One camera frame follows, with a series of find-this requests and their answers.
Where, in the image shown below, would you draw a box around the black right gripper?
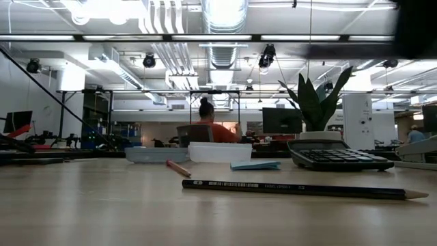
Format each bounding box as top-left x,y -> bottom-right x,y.
296,0 -> 437,60

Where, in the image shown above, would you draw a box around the dark blue pencil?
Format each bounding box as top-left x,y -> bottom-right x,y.
182,179 -> 429,201

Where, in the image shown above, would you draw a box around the orange pencil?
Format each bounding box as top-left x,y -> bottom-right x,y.
165,159 -> 192,178

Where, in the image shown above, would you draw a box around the green artificial plant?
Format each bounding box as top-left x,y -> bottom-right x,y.
278,66 -> 354,133

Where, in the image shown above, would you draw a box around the white pillar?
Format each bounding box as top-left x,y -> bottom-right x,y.
342,94 -> 375,151

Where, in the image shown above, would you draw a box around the black monitor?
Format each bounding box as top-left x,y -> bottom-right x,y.
262,107 -> 303,135
422,105 -> 437,133
3,110 -> 33,134

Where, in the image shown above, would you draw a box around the person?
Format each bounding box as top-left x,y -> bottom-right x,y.
406,124 -> 427,144
197,97 -> 242,144

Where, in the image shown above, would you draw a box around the black calculator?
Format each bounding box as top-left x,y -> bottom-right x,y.
286,139 -> 395,172

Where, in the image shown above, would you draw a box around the grey stapler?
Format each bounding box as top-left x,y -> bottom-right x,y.
394,135 -> 437,171

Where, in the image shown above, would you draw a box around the light blue sticky notes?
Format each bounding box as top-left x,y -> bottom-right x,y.
230,160 -> 283,171

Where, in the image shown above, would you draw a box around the clear plastic case lid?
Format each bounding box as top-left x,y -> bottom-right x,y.
187,141 -> 253,164

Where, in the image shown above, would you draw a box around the grey translucent pencil case base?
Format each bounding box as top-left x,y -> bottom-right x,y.
124,146 -> 191,164

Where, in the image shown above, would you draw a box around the black shelf rack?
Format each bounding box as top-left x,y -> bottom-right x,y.
81,89 -> 113,150

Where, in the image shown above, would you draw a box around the black hanging camera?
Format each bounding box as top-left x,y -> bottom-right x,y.
258,43 -> 277,69

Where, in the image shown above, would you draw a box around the black overhead frame beam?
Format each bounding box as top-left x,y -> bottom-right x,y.
0,33 -> 397,43

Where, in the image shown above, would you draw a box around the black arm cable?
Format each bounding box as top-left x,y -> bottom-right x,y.
0,46 -> 116,150

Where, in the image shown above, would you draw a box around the black aluminium table frame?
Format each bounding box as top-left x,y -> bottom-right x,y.
0,149 -> 400,167

